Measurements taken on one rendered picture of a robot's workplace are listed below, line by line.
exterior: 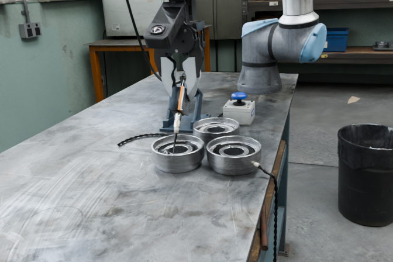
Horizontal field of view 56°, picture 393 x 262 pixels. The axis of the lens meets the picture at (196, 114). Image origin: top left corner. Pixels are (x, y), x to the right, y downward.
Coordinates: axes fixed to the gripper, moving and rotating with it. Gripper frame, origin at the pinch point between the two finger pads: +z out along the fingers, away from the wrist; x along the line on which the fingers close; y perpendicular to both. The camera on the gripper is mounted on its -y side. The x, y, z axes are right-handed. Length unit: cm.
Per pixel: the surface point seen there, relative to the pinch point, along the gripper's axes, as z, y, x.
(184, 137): 9.7, 1.6, 0.4
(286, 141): 39, 73, -17
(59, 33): 5, 166, 152
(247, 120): 11.7, 20.1, -9.8
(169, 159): 9.8, -8.6, -0.1
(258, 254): 39.3, 4.9, -14.9
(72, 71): 35, 174, 152
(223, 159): 9.6, -7.2, -9.9
